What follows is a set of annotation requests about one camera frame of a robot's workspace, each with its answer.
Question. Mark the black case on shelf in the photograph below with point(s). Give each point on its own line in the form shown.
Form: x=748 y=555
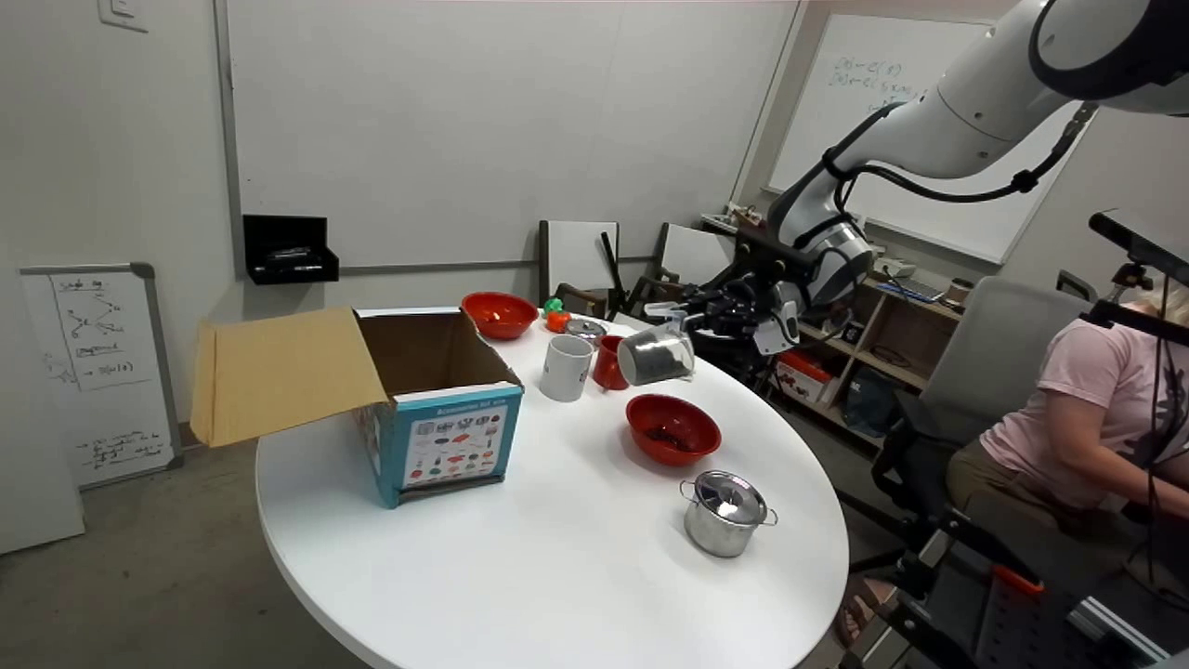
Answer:
x=288 y=249

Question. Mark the seated person pink shirt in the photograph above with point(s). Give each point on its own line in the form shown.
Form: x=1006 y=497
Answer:
x=1091 y=411

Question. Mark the small steel strainer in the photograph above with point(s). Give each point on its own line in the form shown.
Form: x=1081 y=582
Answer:
x=590 y=327

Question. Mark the black camera rig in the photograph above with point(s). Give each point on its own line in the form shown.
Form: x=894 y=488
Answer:
x=1135 y=265

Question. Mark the green toy food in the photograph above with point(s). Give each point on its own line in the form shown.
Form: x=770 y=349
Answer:
x=552 y=301

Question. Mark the small leaning whiteboard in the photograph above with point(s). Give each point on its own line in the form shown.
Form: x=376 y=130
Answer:
x=107 y=374

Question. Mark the large wall whiteboard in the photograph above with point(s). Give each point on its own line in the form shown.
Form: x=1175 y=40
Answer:
x=915 y=136

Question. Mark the small red bowl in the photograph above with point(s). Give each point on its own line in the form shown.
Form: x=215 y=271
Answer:
x=501 y=312

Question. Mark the blue printed cardboard box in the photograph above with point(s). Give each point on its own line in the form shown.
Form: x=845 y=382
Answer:
x=434 y=420

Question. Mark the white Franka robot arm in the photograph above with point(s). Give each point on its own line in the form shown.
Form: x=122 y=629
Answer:
x=979 y=113

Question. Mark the wooden storage shelf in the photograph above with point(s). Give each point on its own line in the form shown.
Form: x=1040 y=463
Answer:
x=866 y=334

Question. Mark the steel pot with lid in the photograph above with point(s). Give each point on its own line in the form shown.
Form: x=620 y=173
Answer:
x=725 y=514

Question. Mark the white leaning panel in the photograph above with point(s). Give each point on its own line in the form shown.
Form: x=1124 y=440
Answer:
x=577 y=259

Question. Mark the white mug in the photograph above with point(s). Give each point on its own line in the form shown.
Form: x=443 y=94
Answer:
x=568 y=370

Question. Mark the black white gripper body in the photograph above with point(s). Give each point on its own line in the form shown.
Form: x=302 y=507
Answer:
x=769 y=325

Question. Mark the large red bowl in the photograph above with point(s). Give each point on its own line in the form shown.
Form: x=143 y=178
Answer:
x=676 y=430

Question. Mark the orange toy food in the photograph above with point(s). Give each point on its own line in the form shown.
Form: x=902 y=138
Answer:
x=561 y=320

